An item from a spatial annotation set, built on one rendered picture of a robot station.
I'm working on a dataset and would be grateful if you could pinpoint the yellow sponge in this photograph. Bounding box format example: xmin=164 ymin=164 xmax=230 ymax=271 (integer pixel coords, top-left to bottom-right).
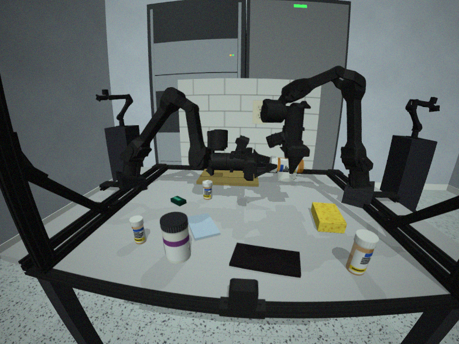
xmin=311 ymin=202 xmax=347 ymax=233

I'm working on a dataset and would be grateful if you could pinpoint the white-capped pill bottle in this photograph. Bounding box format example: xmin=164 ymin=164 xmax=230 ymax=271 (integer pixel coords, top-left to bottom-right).
xmin=203 ymin=180 xmax=213 ymax=200

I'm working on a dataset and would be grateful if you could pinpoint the white bottle with black cap and purple band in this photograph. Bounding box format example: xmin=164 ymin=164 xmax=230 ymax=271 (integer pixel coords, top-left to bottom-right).
xmin=160 ymin=212 xmax=191 ymax=264

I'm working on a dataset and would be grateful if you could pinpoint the brown cardboard box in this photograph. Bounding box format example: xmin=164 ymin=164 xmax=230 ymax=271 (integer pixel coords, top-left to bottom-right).
xmin=196 ymin=169 xmax=259 ymax=187

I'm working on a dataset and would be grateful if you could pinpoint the light blue flat box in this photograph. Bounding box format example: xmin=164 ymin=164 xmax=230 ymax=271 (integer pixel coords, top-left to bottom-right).
xmin=188 ymin=213 xmax=221 ymax=240

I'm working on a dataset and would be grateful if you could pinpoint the white ridged bottle cap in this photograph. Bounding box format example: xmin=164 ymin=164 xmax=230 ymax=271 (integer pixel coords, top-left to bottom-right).
xmin=269 ymin=156 xmax=278 ymax=173

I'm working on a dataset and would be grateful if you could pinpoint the white tile backsplash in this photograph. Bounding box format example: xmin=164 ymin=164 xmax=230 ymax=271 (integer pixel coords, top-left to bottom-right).
xmin=178 ymin=78 xmax=321 ymax=170

